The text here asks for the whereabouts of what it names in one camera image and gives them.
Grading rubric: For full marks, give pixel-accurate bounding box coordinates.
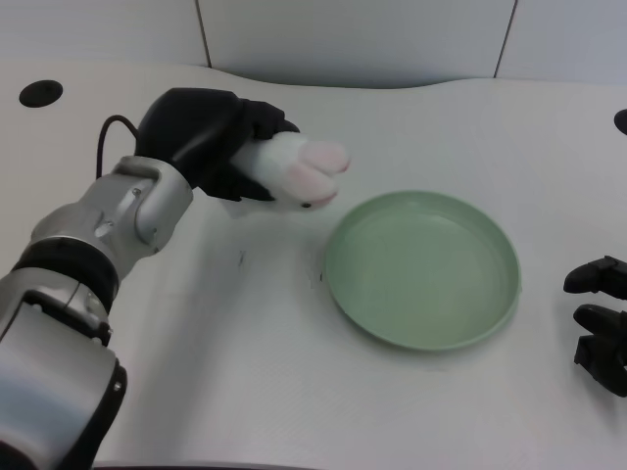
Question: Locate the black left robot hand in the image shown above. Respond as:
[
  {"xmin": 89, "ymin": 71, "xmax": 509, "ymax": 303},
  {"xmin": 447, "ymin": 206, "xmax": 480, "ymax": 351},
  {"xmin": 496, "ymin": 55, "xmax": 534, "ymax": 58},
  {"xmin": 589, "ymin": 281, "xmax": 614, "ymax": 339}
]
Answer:
[{"xmin": 133, "ymin": 87, "xmax": 302, "ymax": 204}]

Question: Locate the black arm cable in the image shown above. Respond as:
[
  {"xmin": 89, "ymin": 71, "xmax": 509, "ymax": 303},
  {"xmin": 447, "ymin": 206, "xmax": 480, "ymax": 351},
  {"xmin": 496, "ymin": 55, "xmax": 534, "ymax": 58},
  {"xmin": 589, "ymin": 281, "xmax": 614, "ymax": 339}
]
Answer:
[{"xmin": 96, "ymin": 115, "xmax": 140, "ymax": 178}]

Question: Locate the green round plate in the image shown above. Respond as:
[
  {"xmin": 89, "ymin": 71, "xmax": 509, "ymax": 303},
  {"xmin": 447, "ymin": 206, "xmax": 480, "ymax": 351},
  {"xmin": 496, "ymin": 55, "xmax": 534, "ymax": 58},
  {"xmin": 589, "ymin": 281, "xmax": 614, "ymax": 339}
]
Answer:
[{"xmin": 324, "ymin": 190, "xmax": 523, "ymax": 353}]

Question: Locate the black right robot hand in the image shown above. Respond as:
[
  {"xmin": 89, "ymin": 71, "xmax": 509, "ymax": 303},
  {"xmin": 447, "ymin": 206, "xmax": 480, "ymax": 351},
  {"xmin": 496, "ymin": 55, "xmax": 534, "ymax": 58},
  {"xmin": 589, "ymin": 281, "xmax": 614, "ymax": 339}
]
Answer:
[{"xmin": 562, "ymin": 255, "xmax": 627, "ymax": 399}]

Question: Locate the white pink rabbit doll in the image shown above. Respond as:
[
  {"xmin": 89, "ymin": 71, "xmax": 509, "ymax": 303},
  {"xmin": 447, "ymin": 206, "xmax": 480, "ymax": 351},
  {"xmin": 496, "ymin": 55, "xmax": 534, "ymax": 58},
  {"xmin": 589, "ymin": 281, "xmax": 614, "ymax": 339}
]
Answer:
[{"xmin": 223, "ymin": 133, "xmax": 353, "ymax": 220}]

